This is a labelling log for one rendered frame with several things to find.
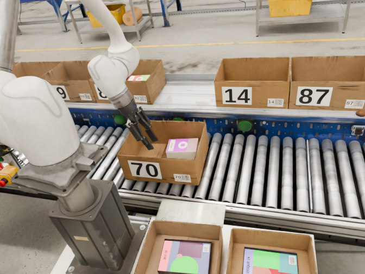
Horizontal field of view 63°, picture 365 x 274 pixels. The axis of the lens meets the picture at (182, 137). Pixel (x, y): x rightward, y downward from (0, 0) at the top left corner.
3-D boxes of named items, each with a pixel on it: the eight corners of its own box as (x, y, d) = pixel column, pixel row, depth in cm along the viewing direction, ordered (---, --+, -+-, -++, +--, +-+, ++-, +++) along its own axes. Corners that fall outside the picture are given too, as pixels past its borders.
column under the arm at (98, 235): (126, 285, 110) (98, 233, 90) (65, 274, 117) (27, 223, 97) (148, 225, 130) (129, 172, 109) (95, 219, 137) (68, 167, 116)
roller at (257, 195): (249, 213, 133) (249, 206, 130) (258, 139, 171) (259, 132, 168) (261, 215, 132) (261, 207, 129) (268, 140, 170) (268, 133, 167)
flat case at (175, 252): (208, 277, 106) (208, 275, 105) (157, 273, 110) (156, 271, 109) (212, 243, 117) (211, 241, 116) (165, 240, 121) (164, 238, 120)
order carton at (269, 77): (215, 107, 171) (213, 81, 161) (224, 82, 193) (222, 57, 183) (288, 110, 160) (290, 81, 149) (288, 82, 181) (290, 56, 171)
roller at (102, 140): (67, 188, 162) (63, 182, 159) (109, 130, 200) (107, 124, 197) (75, 190, 161) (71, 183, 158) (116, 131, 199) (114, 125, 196)
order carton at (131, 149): (124, 179, 154) (115, 155, 144) (143, 143, 176) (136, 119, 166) (199, 186, 144) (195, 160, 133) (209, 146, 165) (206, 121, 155)
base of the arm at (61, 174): (75, 193, 81) (68, 179, 78) (16, 177, 89) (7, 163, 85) (112, 150, 94) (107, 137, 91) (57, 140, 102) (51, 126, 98)
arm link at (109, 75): (121, 94, 115) (134, 78, 124) (97, 59, 107) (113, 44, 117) (101, 102, 120) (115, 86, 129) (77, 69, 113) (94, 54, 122)
